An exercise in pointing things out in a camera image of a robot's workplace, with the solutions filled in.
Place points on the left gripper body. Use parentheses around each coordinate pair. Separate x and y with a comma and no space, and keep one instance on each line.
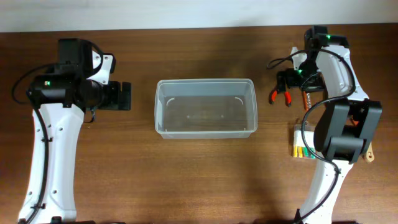
(125,95)

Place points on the clear box coloured bits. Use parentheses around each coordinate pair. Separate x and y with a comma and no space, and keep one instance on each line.
(299,149)

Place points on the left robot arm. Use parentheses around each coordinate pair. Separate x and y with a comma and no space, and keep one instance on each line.
(60,98)

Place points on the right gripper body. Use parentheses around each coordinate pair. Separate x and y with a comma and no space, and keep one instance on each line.
(290,78)

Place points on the orange socket bit rail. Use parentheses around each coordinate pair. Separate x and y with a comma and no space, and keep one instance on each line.
(306,100)

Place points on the red handled small cutters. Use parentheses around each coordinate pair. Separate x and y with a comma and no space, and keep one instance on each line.
(287,96)

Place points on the orange scraper wooden handle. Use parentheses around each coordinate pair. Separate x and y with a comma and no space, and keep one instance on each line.
(368,156)

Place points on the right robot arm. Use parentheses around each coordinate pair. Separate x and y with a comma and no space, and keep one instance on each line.
(336,131)

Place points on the clear plastic container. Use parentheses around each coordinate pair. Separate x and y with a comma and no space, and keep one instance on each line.
(213,108)

